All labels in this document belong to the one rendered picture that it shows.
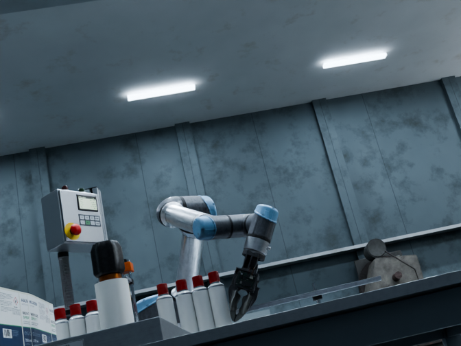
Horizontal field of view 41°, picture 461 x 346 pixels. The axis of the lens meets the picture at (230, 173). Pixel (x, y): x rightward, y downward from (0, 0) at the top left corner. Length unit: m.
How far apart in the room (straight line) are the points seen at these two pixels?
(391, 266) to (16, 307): 9.84
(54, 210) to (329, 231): 10.27
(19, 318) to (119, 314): 0.24
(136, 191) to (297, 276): 3.48
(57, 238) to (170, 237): 9.78
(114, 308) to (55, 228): 0.54
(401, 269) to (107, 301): 9.70
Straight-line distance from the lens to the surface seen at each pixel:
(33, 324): 1.65
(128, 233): 11.91
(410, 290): 1.08
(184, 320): 1.92
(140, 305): 2.45
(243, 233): 1.99
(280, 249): 11.89
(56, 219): 2.11
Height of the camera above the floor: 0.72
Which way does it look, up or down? 19 degrees up
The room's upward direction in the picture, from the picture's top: 13 degrees counter-clockwise
